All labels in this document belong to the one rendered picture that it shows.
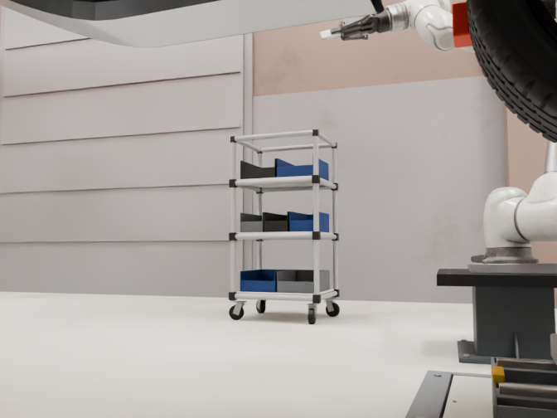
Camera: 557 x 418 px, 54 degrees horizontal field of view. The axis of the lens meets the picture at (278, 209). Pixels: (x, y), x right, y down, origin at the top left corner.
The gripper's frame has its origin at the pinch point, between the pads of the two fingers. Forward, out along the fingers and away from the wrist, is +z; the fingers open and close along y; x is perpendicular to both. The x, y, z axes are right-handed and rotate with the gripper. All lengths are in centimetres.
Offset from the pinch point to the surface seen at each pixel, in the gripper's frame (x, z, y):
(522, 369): 120, -4, 46
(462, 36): 57, -13, 59
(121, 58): -208, 135, -219
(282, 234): 24, 34, -115
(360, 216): -17, -25, -228
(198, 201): -68, 95, -244
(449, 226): 10, -82, -219
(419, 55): -112, -95, -184
